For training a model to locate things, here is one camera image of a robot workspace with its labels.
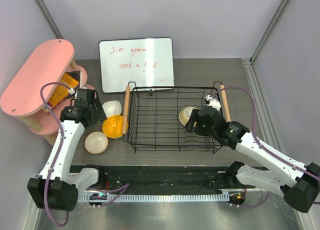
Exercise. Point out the yellow orange book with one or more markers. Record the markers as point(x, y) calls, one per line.
point(61, 93)

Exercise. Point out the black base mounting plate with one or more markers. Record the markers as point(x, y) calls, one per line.
point(168, 180)

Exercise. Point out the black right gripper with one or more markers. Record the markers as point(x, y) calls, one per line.
point(194, 117)

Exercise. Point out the black wire dish rack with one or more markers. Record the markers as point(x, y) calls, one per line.
point(153, 118)

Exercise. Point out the white slotted cable duct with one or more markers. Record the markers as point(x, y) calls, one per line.
point(99, 197)

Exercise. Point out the dark purple book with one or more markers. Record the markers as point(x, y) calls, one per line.
point(75, 75)

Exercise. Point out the orange yellow ribbed bowl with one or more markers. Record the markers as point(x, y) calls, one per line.
point(112, 127)

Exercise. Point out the green square bowl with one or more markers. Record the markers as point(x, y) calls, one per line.
point(112, 108)

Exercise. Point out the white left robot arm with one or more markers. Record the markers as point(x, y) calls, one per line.
point(53, 188)

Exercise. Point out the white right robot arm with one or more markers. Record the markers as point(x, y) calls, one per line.
point(297, 183)

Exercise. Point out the pink three-tier shelf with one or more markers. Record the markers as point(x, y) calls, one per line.
point(21, 98)

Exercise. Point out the beige floral ceramic bowl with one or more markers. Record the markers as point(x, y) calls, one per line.
point(96, 143)

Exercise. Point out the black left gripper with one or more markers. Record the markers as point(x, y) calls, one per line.
point(100, 114)

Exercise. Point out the whiteboard with red writing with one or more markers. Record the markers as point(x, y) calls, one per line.
point(141, 62)

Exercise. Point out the yellow dotted white bowl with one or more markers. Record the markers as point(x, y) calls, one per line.
point(185, 115)

